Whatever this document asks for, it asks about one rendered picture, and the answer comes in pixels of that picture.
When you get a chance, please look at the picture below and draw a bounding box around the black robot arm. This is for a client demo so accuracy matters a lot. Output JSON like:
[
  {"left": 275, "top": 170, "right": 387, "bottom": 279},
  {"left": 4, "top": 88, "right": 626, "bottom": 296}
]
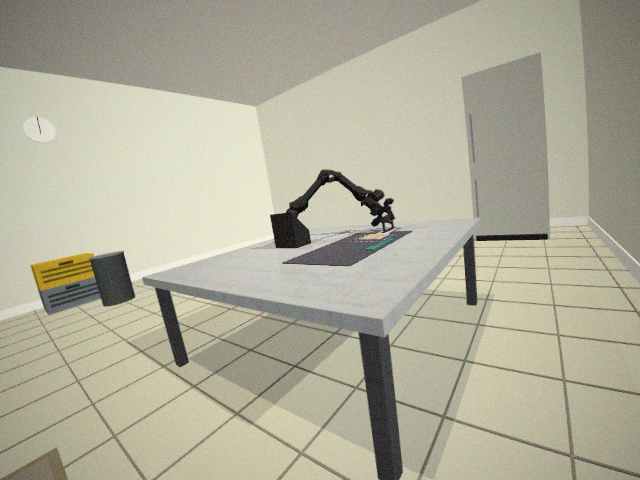
[{"left": 286, "top": 169, "right": 385, "bottom": 218}]

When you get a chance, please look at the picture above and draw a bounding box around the beige square tile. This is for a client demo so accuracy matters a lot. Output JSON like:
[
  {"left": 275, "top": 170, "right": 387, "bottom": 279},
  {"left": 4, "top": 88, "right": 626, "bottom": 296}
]
[{"left": 359, "top": 234, "right": 390, "bottom": 240}]

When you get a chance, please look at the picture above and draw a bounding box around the dark grey flat mat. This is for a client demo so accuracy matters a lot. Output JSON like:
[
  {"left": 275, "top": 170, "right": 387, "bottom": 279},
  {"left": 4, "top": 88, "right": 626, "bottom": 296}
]
[{"left": 283, "top": 231, "right": 412, "bottom": 266}]

